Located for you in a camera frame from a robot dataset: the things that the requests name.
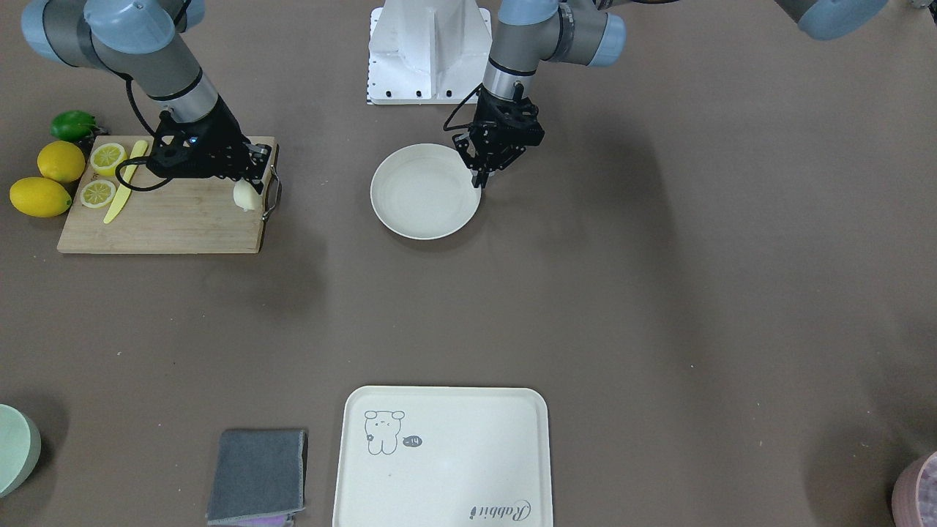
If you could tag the wooden cutting board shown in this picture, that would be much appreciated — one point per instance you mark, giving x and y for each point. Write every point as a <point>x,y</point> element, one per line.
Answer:
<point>188,216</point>

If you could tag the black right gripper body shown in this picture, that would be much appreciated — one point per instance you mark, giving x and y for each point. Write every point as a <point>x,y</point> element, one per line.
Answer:
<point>225,137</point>

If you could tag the mint green bowl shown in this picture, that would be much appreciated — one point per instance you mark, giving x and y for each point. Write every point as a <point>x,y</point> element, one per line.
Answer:
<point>20,448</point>

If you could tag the cream round plate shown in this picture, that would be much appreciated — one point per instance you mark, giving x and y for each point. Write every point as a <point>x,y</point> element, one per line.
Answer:
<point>424,192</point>

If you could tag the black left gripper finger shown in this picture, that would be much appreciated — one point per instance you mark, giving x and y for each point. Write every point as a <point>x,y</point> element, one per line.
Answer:
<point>479,178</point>
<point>486,174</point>

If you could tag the yellow plastic knife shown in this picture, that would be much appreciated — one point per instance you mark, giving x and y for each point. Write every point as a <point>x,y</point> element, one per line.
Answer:
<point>122,194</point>

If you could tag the green lime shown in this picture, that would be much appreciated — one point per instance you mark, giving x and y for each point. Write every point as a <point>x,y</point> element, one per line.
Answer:
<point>73,125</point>

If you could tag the cream rectangular tray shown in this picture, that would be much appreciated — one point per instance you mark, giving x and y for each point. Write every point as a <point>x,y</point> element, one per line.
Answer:
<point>444,456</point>

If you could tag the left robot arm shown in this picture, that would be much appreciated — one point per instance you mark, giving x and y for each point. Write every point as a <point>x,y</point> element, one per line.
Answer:
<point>529,33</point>

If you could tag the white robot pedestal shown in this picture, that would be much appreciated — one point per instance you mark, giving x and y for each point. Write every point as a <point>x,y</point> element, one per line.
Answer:
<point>427,52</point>

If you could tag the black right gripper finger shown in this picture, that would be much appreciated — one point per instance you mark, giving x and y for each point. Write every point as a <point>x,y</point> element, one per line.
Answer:
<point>259,155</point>
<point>256,183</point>

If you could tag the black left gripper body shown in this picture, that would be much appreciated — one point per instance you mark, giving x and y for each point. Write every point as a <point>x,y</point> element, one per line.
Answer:
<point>485,151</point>

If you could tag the pink ribbed bowl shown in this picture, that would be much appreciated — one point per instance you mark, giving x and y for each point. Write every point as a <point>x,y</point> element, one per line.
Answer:
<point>913,498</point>

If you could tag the yellow lemon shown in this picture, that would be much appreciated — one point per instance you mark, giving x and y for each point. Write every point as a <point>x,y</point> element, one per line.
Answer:
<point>61,161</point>
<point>39,197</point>

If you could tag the grey folded cloth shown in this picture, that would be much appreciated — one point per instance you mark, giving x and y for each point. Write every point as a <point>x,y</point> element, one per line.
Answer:
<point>259,478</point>

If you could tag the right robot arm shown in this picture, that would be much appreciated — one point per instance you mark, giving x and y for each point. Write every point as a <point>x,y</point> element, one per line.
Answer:
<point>135,40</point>

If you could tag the lemon half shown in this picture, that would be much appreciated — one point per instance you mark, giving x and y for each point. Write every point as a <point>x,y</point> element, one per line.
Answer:
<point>106,158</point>
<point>97,193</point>

